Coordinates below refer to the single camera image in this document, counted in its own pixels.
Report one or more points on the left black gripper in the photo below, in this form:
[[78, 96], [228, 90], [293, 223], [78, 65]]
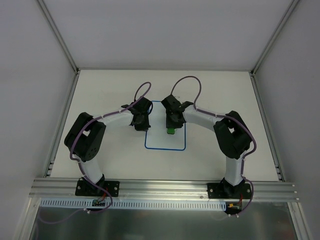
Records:
[[141, 120]]

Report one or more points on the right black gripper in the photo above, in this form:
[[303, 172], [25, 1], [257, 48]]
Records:
[[173, 120]]

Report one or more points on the green whiteboard eraser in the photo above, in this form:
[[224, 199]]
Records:
[[171, 131]]

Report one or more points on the blue-framed small whiteboard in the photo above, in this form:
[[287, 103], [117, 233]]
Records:
[[157, 138]]

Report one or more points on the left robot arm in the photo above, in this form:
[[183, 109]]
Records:
[[85, 137]]

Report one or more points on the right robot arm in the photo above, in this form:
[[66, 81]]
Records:
[[232, 135]]

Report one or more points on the left aluminium frame post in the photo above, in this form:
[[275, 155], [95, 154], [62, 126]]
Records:
[[57, 34]]

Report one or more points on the aluminium frame post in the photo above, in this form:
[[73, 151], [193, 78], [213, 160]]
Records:
[[57, 34], [275, 34]]

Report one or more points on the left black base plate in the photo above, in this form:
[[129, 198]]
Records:
[[86, 189]]

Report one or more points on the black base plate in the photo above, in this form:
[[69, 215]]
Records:
[[220, 191], [86, 189]]

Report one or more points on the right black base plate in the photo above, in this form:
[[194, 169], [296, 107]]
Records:
[[220, 191]]

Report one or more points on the left table edge rail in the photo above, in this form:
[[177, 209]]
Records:
[[60, 127]]

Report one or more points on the table edge rail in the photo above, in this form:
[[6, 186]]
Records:
[[268, 130], [60, 127]]

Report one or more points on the right table edge rail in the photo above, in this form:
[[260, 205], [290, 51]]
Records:
[[268, 130]]

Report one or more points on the white slotted cable duct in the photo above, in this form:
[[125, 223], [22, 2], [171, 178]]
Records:
[[134, 204]]

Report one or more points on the aluminium mounting rail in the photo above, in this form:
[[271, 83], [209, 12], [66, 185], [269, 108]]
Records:
[[262, 191]]

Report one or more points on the right aluminium frame post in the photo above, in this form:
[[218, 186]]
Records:
[[275, 34]]

